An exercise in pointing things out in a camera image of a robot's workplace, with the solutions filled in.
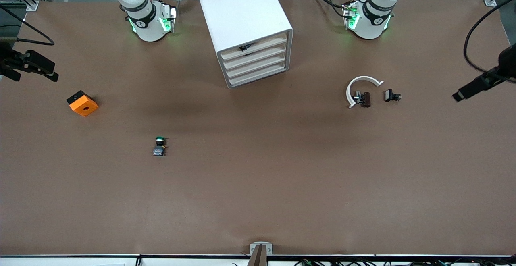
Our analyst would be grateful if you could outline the white plastic drawer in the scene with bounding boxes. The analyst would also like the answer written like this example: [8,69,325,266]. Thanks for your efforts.
[218,30,291,62]
[221,40,291,71]
[224,50,291,79]
[227,59,290,88]

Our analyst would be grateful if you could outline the white drawer cabinet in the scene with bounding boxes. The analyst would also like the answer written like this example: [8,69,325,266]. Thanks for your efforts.
[195,0,293,89]

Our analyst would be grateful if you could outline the orange block with hole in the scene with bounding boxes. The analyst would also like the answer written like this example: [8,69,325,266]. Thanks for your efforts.
[66,90,100,118]

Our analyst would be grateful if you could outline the white curved plastic clip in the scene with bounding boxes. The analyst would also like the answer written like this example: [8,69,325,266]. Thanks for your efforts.
[346,75,384,109]

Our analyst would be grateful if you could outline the brown table cover sheet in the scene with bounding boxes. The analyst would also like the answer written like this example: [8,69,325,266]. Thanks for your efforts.
[0,0,516,256]

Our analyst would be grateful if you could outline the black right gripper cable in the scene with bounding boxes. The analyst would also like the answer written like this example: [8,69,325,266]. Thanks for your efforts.
[0,6,55,46]

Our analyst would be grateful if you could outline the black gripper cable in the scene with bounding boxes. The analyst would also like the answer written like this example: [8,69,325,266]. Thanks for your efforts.
[464,6,516,73]
[0,6,55,46]

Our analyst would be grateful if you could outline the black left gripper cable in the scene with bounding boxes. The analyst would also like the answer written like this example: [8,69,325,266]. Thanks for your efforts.
[464,6,516,73]

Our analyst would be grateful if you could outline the green push button switch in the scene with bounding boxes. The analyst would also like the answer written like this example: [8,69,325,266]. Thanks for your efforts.
[153,136,169,157]

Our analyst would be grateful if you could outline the grey metal bracket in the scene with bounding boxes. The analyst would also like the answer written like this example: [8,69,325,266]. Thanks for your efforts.
[250,242,273,256]

